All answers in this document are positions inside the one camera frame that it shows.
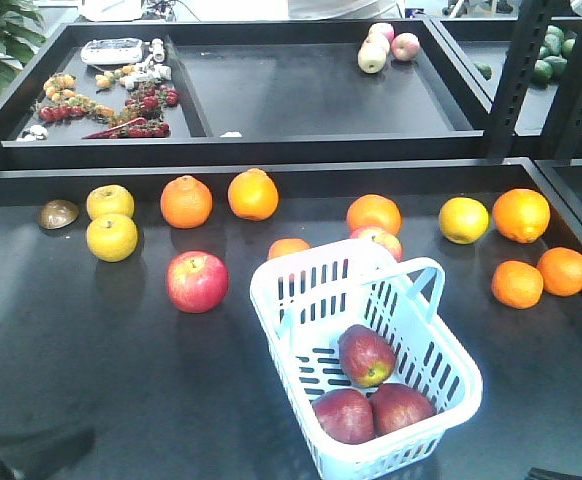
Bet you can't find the small orange centre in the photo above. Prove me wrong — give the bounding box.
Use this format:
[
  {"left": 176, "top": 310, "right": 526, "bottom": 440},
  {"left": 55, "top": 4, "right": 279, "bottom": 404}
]
[{"left": 267, "top": 238, "right": 311, "bottom": 260}]

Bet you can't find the small orange left of pair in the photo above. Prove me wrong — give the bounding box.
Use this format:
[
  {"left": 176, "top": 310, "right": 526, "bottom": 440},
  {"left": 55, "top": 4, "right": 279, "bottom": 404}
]
[{"left": 491, "top": 260, "right": 544, "bottom": 309}]

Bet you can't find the yellow-green apple front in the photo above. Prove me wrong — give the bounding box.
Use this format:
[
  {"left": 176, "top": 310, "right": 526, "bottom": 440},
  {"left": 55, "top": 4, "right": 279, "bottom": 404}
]
[{"left": 86, "top": 213, "right": 139, "bottom": 262}]

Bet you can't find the large orange far right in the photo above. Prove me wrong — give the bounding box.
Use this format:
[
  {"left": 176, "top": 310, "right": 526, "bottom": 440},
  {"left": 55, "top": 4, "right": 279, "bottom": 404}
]
[{"left": 492, "top": 188, "right": 551, "bottom": 244}]

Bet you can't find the yellow-green apple back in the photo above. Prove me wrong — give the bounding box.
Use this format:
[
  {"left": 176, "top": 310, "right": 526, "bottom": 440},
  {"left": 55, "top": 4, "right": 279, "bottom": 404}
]
[{"left": 86, "top": 184, "right": 135, "bottom": 220}]

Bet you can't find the black wooden display table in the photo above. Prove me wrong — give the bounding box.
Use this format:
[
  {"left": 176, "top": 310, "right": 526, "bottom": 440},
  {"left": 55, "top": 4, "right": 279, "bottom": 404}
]
[{"left": 0, "top": 159, "right": 582, "bottom": 479}]

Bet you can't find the yellow round citrus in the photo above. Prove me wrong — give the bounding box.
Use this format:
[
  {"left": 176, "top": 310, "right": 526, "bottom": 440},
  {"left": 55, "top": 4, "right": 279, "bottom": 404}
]
[{"left": 438, "top": 197, "right": 490, "bottom": 245}]

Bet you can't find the orange back left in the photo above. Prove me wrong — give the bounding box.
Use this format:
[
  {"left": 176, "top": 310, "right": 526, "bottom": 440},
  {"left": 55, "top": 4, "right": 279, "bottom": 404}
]
[{"left": 160, "top": 175, "right": 213, "bottom": 229}]

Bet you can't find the yellow-green apple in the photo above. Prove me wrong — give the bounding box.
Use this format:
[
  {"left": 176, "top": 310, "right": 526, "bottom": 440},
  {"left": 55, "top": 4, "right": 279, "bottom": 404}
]
[
  {"left": 86, "top": 213, "right": 139, "bottom": 262},
  {"left": 86, "top": 184, "right": 135, "bottom": 220}
]

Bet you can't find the small orange right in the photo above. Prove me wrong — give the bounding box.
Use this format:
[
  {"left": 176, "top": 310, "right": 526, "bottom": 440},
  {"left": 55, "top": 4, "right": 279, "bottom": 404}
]
[{"left": 536, "top": 247, "right": 582, "bottom": 297}]

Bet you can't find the orange behind apple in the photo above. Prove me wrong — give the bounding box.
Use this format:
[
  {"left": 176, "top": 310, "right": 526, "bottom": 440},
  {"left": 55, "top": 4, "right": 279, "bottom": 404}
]
[{"left": 346, "top": 194, "right": 402, "bottom": 235}]

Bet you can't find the light blue plastic basket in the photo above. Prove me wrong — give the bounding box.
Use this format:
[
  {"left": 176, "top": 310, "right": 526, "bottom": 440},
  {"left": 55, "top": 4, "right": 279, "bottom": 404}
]
[{"left": 250, "top": 239, "right": 483, "bottom": 479}]

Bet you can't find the red apple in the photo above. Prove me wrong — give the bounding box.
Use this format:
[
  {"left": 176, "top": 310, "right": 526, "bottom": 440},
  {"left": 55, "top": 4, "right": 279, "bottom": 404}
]
[
  {"left": 338, "top": 324, "right": 395, "bottom": 388},
  {"left": 312, "top": 388, "right": 375, "bottom": 445},
  {"left": 166, "top": 250, "right": 229, "bottom": 313},
  {"left": 369, "top": 383, "right": 436, "bottom": 436},
  {"left": 349, "top": 225, "right": 403, "bottom": 262}
]

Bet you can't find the orange back right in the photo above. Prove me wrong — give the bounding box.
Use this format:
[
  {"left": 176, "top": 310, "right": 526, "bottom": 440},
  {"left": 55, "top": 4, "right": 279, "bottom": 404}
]
[{"left": 227, "top": 168, "right": 279, "bottom": 221}]

